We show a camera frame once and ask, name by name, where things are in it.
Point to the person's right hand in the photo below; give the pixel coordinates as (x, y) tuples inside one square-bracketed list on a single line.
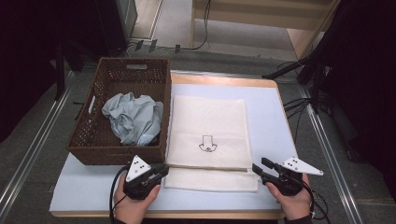
[(291, 207)]

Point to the brown wicker basket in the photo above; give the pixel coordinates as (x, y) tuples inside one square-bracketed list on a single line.
[(93, 140)]

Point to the light blue garment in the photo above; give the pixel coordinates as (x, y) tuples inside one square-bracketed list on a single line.
[(134, 119)]

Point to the light wooden shelf unit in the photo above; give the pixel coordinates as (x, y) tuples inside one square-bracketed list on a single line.
[(249, 15)]

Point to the metal floor rail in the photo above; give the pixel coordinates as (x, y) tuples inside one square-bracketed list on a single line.
[(327, 149), (34, 140)]

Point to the black metal stand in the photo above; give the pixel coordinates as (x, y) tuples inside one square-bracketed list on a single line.
[(311, 62)]

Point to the black stand leg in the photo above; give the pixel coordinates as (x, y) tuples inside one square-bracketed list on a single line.
[(60, 71)]

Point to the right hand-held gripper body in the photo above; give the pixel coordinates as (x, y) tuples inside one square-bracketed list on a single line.
[(286, 182)]

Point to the dark cabinet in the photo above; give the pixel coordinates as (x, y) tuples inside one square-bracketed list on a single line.
[(118, 25)]

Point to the white table mat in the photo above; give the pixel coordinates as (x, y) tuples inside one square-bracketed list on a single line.
[(271, 118)]

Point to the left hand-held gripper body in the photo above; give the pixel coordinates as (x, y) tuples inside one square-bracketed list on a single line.
[(141, 183)]

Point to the person's left hand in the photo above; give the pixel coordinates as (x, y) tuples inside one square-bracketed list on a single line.
[(134, 210)]

